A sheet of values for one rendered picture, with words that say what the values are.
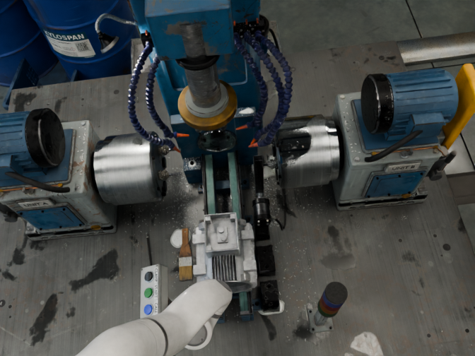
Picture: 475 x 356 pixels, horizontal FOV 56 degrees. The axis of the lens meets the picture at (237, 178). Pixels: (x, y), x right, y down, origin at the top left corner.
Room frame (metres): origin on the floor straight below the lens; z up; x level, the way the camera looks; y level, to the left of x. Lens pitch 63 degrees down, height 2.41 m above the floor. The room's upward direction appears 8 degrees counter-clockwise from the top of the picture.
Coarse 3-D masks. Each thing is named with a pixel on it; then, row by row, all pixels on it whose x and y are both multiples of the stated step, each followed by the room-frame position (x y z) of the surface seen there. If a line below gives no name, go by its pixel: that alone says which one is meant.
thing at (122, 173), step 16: (96, 144) 0.86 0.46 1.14; (112, 144) 0.84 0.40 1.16; (128, 144) 0.83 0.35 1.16; (144, 144) 0.82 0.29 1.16; (96, 160) 0.79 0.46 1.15; (112, 160) 0.78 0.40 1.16; (128, 160) 0.77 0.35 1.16; (144, 160) 0.76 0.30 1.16; (160, 160) 0.83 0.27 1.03; (96, 176) 0.74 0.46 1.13; (112, 176) 0.73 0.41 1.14; (128, 176) 0.73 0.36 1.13; (144, 176) 0.72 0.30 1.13; (160, 176) 0.74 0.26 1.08; (112, 192) 0.70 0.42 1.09; (128, 192) 0.69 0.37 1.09; (144, 192) 0.69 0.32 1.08; (160, 192) 0.71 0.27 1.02
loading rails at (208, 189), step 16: (208, 160) 0.87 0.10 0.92; (208, 176) 0.80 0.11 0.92; (208, 192) 0.73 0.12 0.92; (224, 192) 0.77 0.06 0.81; (240, 192) 0.71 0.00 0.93; (208, 208) 0.67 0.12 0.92; (240, 208) 0.64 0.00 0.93; (256, 256) 0.49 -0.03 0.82; (240, 304) 0.31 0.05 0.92; (256, 304) 0.32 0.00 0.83; (224, 320) 0.28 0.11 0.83
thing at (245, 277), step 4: (240, 220) 0.53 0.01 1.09; (244, 220) 0.53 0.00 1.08; (200, 224) 0.54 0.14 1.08; (240, 224) 0.52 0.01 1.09; (244, 224) 0.52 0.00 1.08; (200, 228) 0.53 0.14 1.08; (240, 276) 0.36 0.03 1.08; (244, 276) 0.35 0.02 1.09; (248, 276) 0.35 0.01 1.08; (200, 280) 0.36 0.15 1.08; (244, 280) 0.34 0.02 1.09; (248, 280) 0.34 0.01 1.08
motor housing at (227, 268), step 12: (240, 228) 0.51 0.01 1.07; (240, 240) 0.47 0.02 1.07; (204, 252) 0.45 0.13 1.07; (252, 252) 0.44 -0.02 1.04; (216, 264) 0.40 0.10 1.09; (228, 264) 0.39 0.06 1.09; (240, 264) 0.39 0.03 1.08; (204, 276) 0.38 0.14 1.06; (216, 276) 0.36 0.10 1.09; (228, 276) 0.36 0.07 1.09; (252, 276) 0.36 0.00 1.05; (240, 288) 0.35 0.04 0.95
